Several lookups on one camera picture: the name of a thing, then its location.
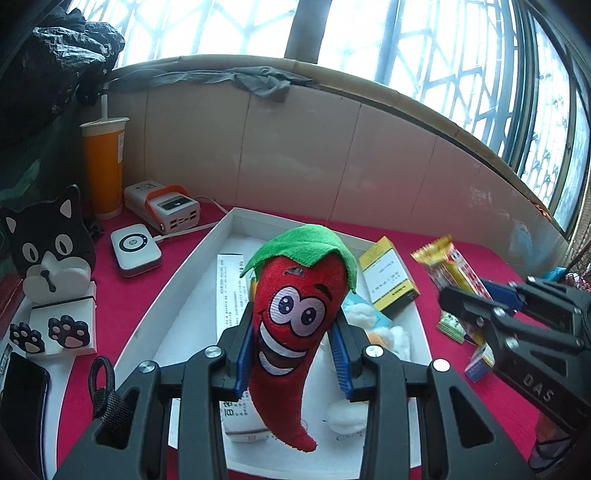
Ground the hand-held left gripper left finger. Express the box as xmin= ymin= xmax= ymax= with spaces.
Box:
xmin=53 ymin=313 xmax=256 ymax=480

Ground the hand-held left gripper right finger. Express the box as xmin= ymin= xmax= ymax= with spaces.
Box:
xmin=329 ymin=313 xmax=532 ymax=480

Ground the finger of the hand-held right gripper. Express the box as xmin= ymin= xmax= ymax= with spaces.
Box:
xmin=480 ymin=276 xmax=591 ymax=342
xmin=438 ymin=285 xmax=580 ymax=366

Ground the yellow snack bar packet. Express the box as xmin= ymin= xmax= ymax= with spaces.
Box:
xmin=411 ymin=235 xmax=495 ymax=305

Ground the red chili plush toy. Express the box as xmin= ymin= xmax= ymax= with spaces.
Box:
xmin=240 ymin=224 xmax=360 ymax=452

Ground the white shallow tray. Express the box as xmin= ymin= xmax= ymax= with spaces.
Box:
xmin=112 ymin=208 xmax=435 ymax=480

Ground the small green packet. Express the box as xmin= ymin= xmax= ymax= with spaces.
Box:
xmin=436 ymin=310 xmax=465 ymax=343

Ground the white printed box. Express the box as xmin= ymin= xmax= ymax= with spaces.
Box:
xmin=222 ymin=399 xmax=278 ymax=444

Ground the white cotton ball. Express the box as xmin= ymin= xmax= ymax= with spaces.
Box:
xmin=348 ymin=304 xmax=376 ymax=328
xmin=367 ymin=324 xmax=413 ymax=361

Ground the small white blue box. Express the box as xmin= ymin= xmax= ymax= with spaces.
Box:
xmin=464 ymin=344 xmax=497 ymax=383

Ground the teal tissue pack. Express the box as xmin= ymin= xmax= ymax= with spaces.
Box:
xmin=342 ymin=293 xmax=393 ymax=335

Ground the red table cloth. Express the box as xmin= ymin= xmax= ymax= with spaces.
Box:
xmin=55 ymin=200 xmax=573 ymax=480

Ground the white printed leaflet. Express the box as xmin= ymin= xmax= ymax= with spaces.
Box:
xmin=215 ymin=252 xmax=259 ymax=344

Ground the yellow black medicine box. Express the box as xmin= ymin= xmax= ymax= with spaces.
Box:
xmin=358 ymin=236 xmax=422 ymax=319

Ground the small white pocket router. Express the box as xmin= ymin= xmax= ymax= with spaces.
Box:
xmin=110 ymin=223 xmax=163 ymax=278

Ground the cardboard barrier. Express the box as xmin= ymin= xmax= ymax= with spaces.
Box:
xmin=99 ymin=55 xmax=571 ymax=259

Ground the black phone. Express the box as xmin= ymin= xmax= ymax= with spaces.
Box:
xmin=0 ymin=352 xmax=51 ymax=478

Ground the black cat phone holder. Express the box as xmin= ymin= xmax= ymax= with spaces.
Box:
xmin=0 ymin=185 xmax=99 ymax=358

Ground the orange cup with straw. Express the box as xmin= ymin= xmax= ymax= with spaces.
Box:
xmin=79 ymin=95 xmax=131 ymax=220

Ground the grey cloth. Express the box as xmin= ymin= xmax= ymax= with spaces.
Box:
xmin=111 ymin=65 xmax=317 ymax=101

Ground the green printed cloth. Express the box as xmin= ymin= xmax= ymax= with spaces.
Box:
xmin=0 ymin=115 xmax=93 ymax=217

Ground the window with metal grille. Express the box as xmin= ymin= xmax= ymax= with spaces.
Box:
xmin=65 ymin=0 xmax=591 ymax=241

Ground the black plastic bag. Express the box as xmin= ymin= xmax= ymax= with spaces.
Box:
xmin=0 ymin=0 xmax=126 ymax=153

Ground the black lanyard strap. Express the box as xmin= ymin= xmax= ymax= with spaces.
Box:
xmin=88 ymin=355 xmax=134 ymax=432

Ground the white power bank orange strap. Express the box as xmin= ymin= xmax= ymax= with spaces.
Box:
xmin=123 ymin=180 xmax=204 ymax=234

